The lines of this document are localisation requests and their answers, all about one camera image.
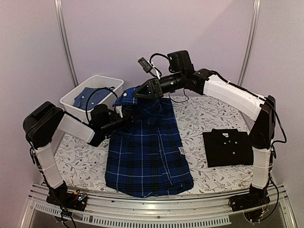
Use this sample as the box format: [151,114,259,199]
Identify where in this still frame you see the folded black shirt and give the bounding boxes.
[202,129,253,168]

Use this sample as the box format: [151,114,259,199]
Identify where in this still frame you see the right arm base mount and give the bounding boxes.
[228,186,270,223]

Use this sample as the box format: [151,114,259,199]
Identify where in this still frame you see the left aluminium frame post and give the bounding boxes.
[54,0,79,87]

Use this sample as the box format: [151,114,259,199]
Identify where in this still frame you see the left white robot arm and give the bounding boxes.
[23,87,138,206]

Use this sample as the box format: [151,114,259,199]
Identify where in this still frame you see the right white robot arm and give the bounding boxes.
[135,50,279,207]

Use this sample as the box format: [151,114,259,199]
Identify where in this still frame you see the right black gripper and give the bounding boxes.
[132,71,184,99]

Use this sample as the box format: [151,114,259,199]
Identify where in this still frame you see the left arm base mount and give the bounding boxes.
[46,188,87,211]

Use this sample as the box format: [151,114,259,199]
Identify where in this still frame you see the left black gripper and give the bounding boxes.
[101,109,142,134]

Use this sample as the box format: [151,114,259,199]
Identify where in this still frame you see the front aluminium rail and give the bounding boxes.
[20,184,298,228]

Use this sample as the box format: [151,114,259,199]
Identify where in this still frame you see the blue checked shirt in bin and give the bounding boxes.
[73,86,114,111]

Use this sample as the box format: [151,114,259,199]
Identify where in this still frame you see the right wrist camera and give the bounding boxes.
[137,57,162,79]

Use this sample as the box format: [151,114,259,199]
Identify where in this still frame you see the right aluminium frame post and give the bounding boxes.
[237,0,261,86]

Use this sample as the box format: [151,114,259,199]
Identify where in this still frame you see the aluminium frame post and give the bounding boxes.
[54,0,79,87]
[237,0,261,86]

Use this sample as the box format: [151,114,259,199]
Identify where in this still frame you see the blue plaid long sleeve shirt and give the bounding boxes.
[104,87,194,198]

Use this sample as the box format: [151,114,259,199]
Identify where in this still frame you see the floral patterned table mat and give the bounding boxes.
[55,96,253,196]

